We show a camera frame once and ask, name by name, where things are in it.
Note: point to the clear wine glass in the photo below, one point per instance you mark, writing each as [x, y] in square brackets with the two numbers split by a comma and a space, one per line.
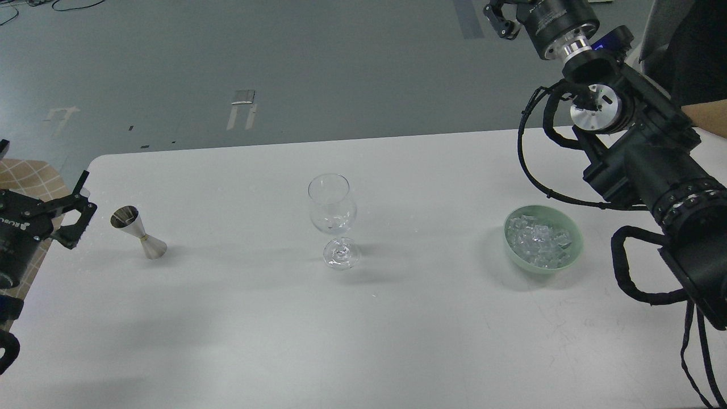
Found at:
[332, 211]

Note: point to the seated person in jeans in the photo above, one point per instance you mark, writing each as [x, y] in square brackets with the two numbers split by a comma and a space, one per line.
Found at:
[684, 52]

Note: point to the green bowl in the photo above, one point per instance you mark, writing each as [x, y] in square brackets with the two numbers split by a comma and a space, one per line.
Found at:
[554, 216]

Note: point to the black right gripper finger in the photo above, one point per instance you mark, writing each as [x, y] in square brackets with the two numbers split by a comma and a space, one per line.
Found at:
[506, 28]

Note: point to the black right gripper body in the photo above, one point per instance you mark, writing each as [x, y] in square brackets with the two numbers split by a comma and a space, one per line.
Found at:
[547, 22]

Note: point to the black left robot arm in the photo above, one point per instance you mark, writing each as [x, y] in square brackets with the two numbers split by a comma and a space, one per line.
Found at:
[70, 235]

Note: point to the pile of clear ice cubes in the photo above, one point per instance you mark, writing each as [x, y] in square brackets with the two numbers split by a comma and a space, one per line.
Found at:
[538, 242]

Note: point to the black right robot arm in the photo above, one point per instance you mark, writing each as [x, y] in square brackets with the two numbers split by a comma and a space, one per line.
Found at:
[639, 145]

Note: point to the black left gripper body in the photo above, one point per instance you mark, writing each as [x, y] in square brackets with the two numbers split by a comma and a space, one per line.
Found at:
[25, 223]

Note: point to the steel double jigger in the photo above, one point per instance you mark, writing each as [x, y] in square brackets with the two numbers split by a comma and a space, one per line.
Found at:
[128, 220]

